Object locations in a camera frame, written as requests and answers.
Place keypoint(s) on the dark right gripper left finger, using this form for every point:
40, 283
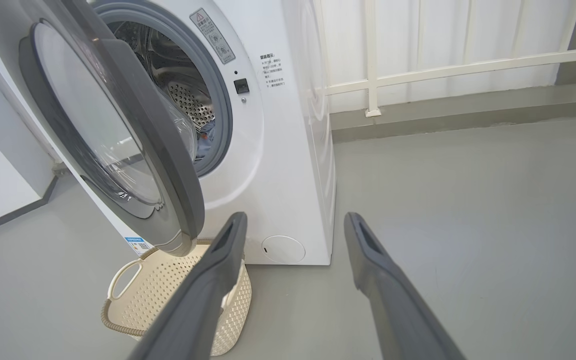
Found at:
203, 300

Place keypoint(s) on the round dark-glass washer door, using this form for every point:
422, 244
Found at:
178, 190

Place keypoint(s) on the grey warning sticker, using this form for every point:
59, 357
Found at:
213, 35

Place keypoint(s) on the white front-load washing machine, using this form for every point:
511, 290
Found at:
278, 175

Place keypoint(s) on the round white filter cover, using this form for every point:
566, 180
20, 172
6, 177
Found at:
283, 248

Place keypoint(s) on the blue cartoon print trousers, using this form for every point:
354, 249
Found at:
207, 140

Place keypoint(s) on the white metal railing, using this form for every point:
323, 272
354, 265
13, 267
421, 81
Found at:
372, 75

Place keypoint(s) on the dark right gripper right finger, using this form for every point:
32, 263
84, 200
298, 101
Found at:
393, 300

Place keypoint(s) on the cream perforated laundry basket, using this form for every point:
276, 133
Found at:
158, 295

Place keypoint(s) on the blue white energy label sticker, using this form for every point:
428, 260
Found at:
138, 245

